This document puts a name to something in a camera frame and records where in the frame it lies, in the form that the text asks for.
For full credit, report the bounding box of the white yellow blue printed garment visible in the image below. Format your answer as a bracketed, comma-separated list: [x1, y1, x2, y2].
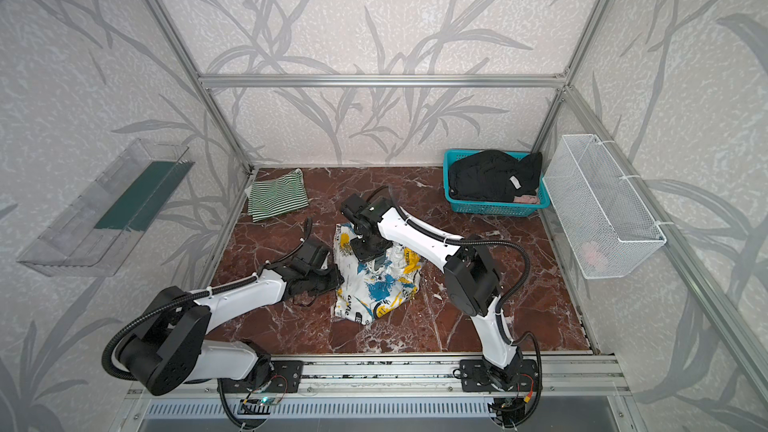
[333, 224, 424, 325]

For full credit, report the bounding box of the green white striped shirt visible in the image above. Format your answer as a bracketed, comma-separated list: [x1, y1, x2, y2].
[248, 169, 309, 222]

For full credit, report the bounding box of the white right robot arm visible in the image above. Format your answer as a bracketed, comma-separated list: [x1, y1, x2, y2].
[341, 195, 530, 390]

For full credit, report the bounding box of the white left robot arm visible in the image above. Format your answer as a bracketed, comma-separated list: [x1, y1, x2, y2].
[101, 265, 344, 396]

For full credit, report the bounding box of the teal plastic laundry basket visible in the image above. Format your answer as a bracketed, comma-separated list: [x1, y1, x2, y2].
[442, 149, 552, 217]

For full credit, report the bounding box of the black garment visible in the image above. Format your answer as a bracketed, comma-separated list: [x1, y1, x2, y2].
[448, 150, 543, 203]

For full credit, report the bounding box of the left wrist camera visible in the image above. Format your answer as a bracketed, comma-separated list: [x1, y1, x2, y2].
[290, 237, 331, 274]

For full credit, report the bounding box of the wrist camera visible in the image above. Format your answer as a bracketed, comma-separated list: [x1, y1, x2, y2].
[341, 194, 392, 236]
[290, 237, 331, 274]

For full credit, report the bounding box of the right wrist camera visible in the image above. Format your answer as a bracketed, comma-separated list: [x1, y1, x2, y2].
[341, 194, 392, 236]

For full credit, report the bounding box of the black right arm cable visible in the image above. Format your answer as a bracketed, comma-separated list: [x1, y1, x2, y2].
[365, 187, 544, 427]

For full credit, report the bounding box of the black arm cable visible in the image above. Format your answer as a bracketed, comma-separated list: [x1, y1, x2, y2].
[365, 187, 544, 427]
[100, 217, 314, 382]

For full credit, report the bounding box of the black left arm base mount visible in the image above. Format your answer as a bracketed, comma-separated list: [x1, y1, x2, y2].
[217, 342, 304, 394]

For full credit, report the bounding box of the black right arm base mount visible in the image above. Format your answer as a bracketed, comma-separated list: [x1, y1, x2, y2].
[454, 358, 540, 396]

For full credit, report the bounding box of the clear plastic wall tray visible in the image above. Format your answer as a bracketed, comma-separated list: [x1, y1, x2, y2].
[17, 139, 194, 277]

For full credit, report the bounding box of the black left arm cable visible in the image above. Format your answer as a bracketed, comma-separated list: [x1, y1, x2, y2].
[100, 217, 314, 382]

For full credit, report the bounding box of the white wire mesh basket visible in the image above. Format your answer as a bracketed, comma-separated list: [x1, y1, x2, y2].
[543, 134, 666, 280]

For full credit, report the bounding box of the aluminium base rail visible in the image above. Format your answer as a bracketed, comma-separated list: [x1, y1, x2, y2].
[128, 353, 631, 421]

